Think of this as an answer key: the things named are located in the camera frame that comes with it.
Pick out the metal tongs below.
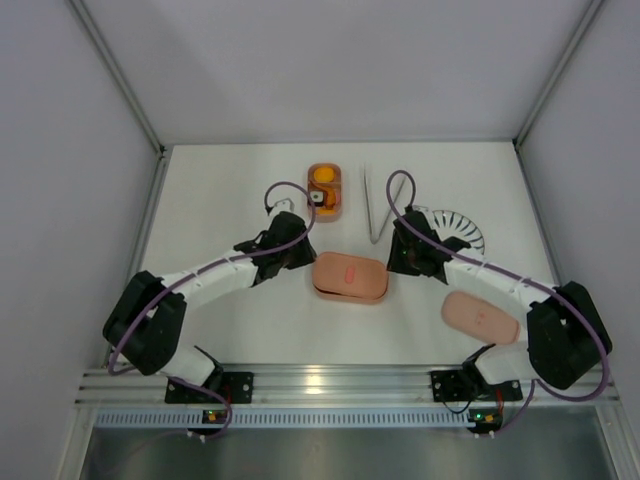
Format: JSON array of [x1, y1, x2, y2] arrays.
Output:
[[361, 163, 392, 245]]

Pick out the black white sushi roll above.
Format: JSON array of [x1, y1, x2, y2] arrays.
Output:
[[310, 190, 325, 207]]

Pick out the striped round plate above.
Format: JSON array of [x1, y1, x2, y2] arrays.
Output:
[[432, 210, 486, 254]]

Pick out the pink box lid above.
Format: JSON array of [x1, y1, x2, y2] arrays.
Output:
[[441, 291, 520, 345], [312, 252, 389, 293]]

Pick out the orange round toy food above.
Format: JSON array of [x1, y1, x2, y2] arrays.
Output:
[[313, 166, 336, 183]]

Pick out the pink lunch box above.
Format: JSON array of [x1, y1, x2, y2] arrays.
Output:
[[307, 163, 343, 222], [313, 286, 389, 305]]

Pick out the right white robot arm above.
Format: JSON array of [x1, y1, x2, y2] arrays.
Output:
[[387, 208, 612, 390]]

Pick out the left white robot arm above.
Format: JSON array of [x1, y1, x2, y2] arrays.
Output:
[[103, 199, 316, 391]]

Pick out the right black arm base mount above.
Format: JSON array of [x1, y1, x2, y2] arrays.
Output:
[[429, 369, 523, 403]]

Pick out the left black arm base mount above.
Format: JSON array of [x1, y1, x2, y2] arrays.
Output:
[[164, 371, 254, 404]]

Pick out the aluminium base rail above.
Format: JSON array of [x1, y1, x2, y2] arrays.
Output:
[[74, 363, 619, 407]]

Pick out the grey slotted cable duct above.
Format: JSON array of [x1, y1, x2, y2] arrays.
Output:
[[94, 407, 475, 429]]

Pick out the left aluminium frame post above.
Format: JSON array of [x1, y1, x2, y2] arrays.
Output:
[[65, 0, 166, 159]]

